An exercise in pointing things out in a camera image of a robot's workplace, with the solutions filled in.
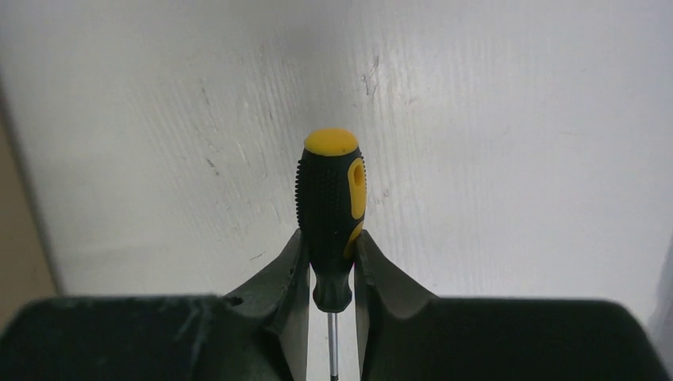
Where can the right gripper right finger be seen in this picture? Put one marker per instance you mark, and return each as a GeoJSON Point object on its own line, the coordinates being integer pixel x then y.
{"type": "Point", "coordinates": [406, 332]}

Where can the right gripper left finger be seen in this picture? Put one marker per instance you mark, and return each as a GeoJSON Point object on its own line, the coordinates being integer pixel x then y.
{"type": "Point", "coordinates": [259, 331]}

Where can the yellow black screwdriver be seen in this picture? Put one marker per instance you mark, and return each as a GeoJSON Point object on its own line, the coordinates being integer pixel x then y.
{"type": "Point", "coordinates": [330, 196]}

